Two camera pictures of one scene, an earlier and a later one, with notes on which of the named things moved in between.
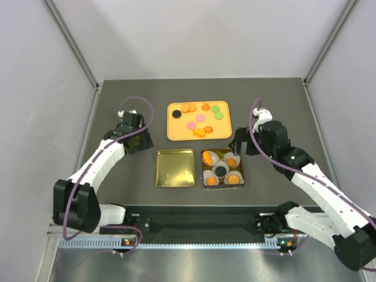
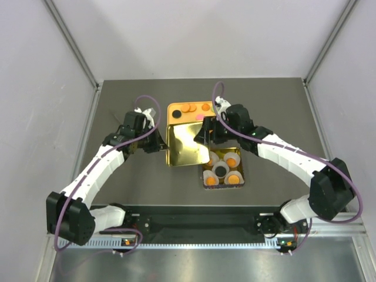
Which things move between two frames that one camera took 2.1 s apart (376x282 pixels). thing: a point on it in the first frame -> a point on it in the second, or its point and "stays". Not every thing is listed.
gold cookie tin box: x=222 y=170 stays
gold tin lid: x=174 y=168 -> x=183 y=150
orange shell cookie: x=210 y=181 stays
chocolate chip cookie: x=231 y=162 stays
